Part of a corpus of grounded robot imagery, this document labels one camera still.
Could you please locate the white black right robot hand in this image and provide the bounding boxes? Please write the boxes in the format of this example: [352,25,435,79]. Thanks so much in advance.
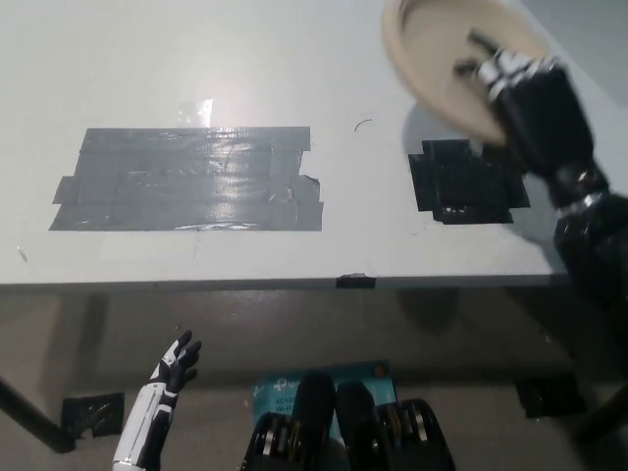
[453,28,612,210]

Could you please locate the teal tp-link box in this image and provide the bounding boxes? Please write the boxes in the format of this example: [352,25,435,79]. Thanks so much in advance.
[251,360,397,438]

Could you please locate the black floor tape patch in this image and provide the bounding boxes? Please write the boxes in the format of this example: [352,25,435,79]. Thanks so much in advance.
[61,392,125,439]

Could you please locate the black table leg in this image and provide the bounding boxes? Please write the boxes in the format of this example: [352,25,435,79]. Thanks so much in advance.
[0,375,78,453]

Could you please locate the grey duct tape patch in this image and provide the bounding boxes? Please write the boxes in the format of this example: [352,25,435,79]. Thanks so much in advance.
[47,126,325,233]

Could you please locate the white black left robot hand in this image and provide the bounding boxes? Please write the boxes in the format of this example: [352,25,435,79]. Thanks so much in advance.
[112,329,203,471]

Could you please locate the stack of beige paper plates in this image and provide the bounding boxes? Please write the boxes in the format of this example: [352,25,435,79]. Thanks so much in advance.
[381,0,553,148]

